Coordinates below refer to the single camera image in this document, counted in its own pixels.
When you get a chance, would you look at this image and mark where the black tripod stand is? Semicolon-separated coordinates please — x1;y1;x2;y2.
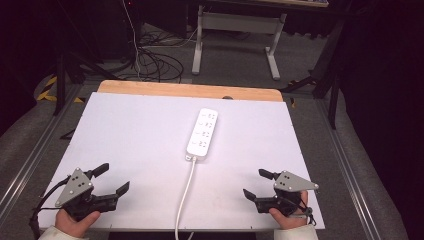
49;0;118;117

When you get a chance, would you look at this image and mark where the white power strip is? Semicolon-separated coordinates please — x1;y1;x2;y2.
185;107;219;163

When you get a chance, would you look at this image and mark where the aluminium floor rail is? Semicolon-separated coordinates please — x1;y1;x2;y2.
314;99;382;240
0;83;84;216

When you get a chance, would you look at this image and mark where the person's left hand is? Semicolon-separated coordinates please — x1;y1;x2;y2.
54;209;102;239

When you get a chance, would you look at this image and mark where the black floor cable tangle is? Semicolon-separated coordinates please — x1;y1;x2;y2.
114;31;185;83

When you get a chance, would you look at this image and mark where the white metal desk frame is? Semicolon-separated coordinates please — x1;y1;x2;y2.
191;4;288;81

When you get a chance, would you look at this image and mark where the white table cover board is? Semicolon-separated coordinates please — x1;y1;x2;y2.
38;92;326;232

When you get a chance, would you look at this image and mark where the grey right gripper cable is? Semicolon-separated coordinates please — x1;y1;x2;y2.
287;205;317;227

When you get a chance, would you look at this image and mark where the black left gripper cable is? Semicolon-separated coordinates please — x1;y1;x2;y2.
28;175;72;240

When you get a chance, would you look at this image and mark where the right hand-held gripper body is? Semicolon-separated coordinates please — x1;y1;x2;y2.
253;170;320;218

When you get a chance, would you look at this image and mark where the white power strip cable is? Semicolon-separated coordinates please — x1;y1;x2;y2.
174;155;198;240

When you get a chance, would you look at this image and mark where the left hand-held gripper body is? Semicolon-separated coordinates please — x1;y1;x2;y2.
54;167;119;222

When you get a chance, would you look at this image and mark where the thin white hanging cable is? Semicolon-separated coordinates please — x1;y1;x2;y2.
121;0;142;80

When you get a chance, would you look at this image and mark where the black metal stand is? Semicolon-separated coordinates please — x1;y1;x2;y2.
279;19;348;130

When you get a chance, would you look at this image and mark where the person's right hand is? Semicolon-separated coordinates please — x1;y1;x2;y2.
268;190;309;230

